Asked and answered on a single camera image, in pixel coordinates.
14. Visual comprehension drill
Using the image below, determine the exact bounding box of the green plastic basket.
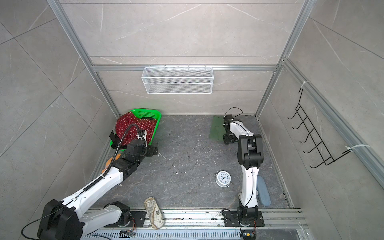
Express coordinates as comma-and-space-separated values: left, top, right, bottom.
110, 109, 162, 150

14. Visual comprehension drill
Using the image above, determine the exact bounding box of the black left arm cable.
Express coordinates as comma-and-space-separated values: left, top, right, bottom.
101, 123, 142, 178

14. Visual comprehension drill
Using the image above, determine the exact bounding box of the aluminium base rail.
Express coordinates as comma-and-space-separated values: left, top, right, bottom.
83, 209, 313, 240

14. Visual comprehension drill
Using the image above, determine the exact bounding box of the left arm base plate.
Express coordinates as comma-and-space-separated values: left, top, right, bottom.
105, 211, 146, 228

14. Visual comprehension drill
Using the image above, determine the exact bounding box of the red polka dot skirt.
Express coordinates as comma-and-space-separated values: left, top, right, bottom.
114, 112, 157, 149

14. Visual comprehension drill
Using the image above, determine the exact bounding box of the white wire mesh basket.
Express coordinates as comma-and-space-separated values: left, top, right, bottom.
142, 67, 214, 95

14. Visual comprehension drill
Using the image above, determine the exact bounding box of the patterned beige shoe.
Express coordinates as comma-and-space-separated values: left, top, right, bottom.
144, 197, 165, 230

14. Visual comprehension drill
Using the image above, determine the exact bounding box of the green skirt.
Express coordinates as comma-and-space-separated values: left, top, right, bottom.
210, 116, 226, 143

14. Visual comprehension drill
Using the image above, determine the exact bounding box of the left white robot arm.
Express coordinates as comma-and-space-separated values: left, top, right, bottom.
37, 139, 159, 240

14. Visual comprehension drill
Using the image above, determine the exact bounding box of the white round clock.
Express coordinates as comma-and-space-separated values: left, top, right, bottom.
215, 171, 232, 188

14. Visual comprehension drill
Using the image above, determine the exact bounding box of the orange plush toy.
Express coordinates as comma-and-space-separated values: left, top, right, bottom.
102, 154, 121, 174

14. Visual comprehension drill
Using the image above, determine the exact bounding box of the blue grey insole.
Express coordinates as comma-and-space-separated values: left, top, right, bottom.
257, 176, 271, 207

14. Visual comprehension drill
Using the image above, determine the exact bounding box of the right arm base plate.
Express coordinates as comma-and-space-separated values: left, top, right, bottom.
221, 209, 265, 227

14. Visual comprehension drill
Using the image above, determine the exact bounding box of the black wall hook rack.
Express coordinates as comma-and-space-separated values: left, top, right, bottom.
287, 89, 353, 169

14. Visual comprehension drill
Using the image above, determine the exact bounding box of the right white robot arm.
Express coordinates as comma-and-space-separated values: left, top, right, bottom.
223, 115, 264, 226

